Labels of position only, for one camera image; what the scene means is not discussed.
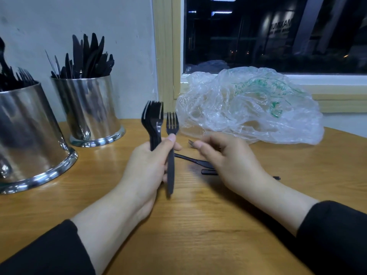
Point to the bunch of black forks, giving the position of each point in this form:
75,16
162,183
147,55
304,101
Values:
11,77

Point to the clear plastic bag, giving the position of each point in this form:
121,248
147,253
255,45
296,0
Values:
252,103

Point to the person's right forearm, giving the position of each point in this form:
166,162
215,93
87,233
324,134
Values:
321,232

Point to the bunch of black knives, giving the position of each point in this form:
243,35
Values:
89,57

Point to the person's left forearm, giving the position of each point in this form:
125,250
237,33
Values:
63,243

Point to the person's right hand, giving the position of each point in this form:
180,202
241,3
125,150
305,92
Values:
235,163

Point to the person's left hand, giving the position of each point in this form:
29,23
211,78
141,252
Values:
143,174

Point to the dark parked car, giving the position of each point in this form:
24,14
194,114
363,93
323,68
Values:
211,67

